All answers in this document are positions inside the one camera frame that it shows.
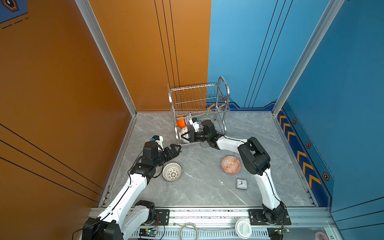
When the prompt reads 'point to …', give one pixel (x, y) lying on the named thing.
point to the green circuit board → (149, 232)
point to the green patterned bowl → (183, 130)
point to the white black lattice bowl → (172, 171)
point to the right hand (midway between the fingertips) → (182, 136)
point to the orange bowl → (181, 123)
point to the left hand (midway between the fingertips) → (176, 148)
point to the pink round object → (320, 235)
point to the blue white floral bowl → (191, 121)
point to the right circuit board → (283, 231)
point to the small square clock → (241, 183)
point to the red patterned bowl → (231, 165)
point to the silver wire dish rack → (189, 102)
